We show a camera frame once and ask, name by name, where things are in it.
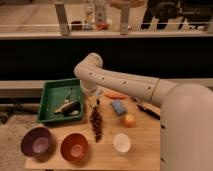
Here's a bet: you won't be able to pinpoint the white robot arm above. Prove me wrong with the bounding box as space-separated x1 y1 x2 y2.
74 53 213 171

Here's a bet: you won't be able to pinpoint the small white cup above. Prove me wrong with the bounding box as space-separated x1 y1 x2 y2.
113 133 131 154

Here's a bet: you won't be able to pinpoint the dark red background cup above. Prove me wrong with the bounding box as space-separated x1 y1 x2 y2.
71 21 83 31

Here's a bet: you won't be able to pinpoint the orange carrot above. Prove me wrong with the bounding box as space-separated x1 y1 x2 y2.
105 92 127 100

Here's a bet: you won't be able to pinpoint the brown pine cone brush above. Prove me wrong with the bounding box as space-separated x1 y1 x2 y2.
90 99 103 143

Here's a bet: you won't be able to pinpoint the black brush in tray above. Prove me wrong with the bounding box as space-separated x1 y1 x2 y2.
63 102 80 116

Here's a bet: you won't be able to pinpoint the orange ball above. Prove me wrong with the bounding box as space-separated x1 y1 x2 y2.
122 114 136 128

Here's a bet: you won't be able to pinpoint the wooden board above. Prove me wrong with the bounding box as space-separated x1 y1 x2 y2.
25 88 160 171

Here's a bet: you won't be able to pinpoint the green plastic tray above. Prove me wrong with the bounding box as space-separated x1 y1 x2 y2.
37 78 84 125

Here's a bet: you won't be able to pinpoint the orange bowl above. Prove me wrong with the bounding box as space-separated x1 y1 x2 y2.
60 133 88 162

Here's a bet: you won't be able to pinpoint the purple bowl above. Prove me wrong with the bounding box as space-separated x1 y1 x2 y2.
20 127 52 157

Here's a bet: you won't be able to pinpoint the person legs in background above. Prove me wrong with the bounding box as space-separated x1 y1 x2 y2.
141 0 167 30

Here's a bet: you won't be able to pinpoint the black handled peeler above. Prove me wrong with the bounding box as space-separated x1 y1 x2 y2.
131 97 160 120

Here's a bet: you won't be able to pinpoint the grey post right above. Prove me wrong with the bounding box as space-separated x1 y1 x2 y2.
120 1 130 35

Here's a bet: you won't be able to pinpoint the grey post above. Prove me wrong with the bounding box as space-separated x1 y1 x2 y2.
120 1 130 35
55 2 70 36

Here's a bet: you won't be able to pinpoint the grey post left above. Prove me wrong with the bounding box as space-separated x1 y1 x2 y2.
55 2 70 36

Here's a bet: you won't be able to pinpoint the black cable clutter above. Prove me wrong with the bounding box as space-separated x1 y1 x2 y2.
0 99 39 124

